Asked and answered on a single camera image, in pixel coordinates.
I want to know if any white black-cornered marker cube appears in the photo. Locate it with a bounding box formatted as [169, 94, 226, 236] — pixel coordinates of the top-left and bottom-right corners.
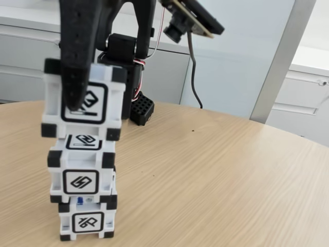
[41, 58, 127, 142]
[47, 133, 116, 204]

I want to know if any white cube with blue LEDs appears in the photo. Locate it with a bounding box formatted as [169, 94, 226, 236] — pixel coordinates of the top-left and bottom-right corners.
[58, 195, 118, 242]

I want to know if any long white cabinet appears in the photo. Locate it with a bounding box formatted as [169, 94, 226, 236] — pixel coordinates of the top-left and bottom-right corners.
[0, 6, 192, 105]

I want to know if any black perforated clamp block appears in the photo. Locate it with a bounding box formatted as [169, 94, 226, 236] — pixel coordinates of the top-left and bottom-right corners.
[130, 90, 156, 127]

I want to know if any white drawer cabinet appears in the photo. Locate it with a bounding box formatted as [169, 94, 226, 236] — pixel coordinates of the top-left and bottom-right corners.
[269, 61, 329, 139]

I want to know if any red white black servo cable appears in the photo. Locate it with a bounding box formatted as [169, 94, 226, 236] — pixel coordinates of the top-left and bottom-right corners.
[131, 58, 147, 101]
[148, 6, 167, 58]

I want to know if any grey camera cable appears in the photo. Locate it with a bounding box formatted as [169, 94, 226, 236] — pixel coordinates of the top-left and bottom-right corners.
[187, 29, 204, 109]

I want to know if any camera module on black mount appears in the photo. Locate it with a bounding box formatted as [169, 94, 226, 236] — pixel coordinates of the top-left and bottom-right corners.
[159, 0, 226, 44]

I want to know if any grey metal post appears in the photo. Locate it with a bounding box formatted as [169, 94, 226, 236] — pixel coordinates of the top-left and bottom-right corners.
[249, 0, 318, 127]

